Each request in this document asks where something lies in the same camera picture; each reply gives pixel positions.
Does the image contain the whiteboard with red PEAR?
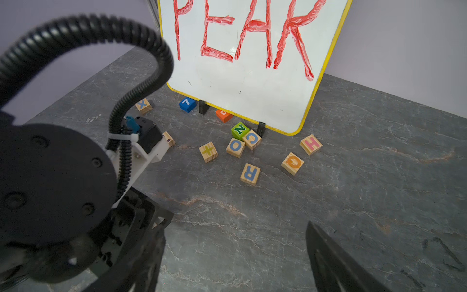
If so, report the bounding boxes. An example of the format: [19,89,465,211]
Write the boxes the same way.
[157,1,351,136]

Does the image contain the wooden block blue R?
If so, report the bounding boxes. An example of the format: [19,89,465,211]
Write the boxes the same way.
[240,163,261,186]

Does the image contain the wooden block blue O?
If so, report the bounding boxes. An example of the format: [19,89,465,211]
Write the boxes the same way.
[226,138,246,158]

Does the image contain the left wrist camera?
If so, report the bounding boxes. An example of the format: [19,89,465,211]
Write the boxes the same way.
[106,116,170,209]

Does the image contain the orange red block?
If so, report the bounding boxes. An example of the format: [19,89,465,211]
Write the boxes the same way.
[216,109,234,124]

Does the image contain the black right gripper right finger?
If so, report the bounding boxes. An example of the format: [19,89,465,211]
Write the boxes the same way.
[306,222,389,292]

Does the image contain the black corrugated cable left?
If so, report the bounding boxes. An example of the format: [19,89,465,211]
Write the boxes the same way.
[0,13,175,205]

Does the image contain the wooden block blue X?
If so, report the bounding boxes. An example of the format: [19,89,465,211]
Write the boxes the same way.
[136,98,153,115]

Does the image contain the green block letter Z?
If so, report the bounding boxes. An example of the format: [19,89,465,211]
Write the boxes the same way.
[231,122,250,141]

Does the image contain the wooden block green plus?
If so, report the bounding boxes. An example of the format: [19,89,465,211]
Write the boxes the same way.
[199,142,218,163]

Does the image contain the blue block number 7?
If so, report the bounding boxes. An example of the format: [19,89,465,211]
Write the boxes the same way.
[179,97,197,113]

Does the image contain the wooden block purple letter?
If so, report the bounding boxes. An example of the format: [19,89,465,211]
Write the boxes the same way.
[162,131,175,147]

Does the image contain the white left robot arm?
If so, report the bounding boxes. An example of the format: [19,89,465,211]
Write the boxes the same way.
[1,113,173,292]

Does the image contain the wooden block blue Q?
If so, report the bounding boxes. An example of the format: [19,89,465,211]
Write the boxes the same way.
[242,130,262,150]

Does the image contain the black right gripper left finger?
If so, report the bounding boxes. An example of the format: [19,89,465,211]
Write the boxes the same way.
[85,224,166,292]

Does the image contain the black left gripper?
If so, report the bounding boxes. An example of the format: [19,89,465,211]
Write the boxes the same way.
[90,187,174,277]

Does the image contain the wooden block orange O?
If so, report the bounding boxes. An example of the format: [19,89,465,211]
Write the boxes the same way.
[281,152,304,176]

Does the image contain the wooden block pink H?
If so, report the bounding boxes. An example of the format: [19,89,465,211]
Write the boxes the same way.
[300,135,322,156]

